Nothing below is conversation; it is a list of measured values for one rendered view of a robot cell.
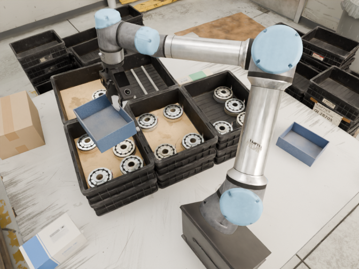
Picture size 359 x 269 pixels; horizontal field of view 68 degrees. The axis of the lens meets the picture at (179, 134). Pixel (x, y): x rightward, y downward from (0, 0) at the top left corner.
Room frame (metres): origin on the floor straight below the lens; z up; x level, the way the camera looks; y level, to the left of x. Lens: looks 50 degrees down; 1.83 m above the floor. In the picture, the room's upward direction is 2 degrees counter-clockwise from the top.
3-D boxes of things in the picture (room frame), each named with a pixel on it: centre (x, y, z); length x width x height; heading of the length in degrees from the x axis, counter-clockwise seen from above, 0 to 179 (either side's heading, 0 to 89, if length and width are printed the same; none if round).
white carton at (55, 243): (0.36, 0.51, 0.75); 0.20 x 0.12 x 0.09; 132
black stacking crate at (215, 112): (0.97, -0.23, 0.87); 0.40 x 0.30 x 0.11; 24
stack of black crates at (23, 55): (2.14, 1.21, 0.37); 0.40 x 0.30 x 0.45; 125
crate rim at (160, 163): (0.84, 0.04, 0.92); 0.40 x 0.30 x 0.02; 24
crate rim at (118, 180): (0.72, 0.32, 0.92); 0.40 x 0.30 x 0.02; 24
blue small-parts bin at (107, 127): (0.69, 0.28, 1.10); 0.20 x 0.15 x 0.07; 36
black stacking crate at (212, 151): (0.84, 0.04, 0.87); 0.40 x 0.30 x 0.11; 24
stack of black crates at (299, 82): (1.74, -0.95, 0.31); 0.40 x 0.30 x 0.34; 35
